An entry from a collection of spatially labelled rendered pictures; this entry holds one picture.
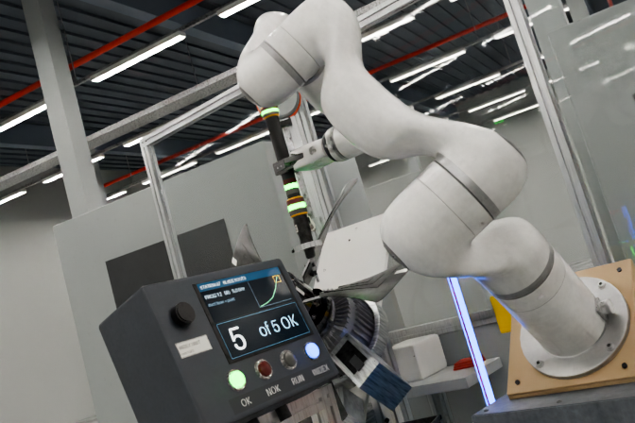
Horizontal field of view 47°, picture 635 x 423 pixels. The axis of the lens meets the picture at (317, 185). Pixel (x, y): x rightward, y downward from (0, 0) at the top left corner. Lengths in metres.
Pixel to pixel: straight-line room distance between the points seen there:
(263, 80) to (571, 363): 0.68
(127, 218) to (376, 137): 3.40
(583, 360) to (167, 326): 0.68
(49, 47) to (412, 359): 6.83
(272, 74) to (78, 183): 6.92
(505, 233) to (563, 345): 0.23
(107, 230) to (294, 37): 3.40
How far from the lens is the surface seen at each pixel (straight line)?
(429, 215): 1.01
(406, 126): 1.07
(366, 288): 1.61
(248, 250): 2.01
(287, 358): 0.98
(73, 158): 8.13
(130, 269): 4.40
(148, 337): 0.90
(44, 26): 8.63
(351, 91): 1.12
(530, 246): 1.11
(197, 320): 0.92
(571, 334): 1.23
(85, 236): 4.63
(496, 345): 2.36
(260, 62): 1.22
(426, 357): 2.30
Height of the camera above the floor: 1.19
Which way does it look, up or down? 8 degrees up
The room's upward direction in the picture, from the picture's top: 16 degrees counter-clockwise
